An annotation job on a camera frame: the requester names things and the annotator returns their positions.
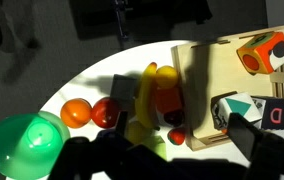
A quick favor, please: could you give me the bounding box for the light green block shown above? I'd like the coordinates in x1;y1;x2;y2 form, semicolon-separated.
141;134;168;161

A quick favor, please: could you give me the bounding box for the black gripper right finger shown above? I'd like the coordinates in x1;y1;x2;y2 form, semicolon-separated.
226;112;267;162

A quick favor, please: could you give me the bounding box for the black cube letter D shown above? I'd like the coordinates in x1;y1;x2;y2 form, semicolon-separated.
251;95;284;131

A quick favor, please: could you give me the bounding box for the yellow toy banana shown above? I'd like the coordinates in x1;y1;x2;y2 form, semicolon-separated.
134;62;160;130

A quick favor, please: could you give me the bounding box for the orange red block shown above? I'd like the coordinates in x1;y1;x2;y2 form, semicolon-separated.
154;87;186;128

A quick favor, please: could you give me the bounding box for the wooden tray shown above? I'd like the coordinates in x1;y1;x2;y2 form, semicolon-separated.
170;25;284;152

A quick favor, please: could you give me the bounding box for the yellow toy lemon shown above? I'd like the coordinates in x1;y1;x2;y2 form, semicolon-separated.
154;65;180;90

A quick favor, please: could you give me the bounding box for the green plastic bowl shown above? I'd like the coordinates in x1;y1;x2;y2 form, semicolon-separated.
0;110;72;180

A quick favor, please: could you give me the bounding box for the black stand pole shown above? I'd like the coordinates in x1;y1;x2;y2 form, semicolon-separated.
112;0;132;44

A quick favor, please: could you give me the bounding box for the yellow green toy fruit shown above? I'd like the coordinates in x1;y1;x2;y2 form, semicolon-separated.
125;120;155;145

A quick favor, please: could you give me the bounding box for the red toy strawberry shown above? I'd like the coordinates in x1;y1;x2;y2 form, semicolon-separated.
167;126;187;146

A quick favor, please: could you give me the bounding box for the orange toy fruit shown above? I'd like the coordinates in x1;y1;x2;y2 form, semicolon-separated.
60;98;93;129

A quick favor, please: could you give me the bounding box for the orange soft picture cube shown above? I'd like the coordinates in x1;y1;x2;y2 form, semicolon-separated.
236;31;284;76

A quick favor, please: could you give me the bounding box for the white cube teal triangle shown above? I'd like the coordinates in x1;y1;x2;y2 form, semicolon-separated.
210;92;263;131

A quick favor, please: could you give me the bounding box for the grey block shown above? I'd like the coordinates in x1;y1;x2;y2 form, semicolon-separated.
110;74;142;112

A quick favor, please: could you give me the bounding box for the red toy tomato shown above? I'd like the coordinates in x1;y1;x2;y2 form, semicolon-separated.
91;96;121;130

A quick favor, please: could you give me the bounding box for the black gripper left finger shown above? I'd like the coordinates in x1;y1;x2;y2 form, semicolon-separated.
114;110;130;136

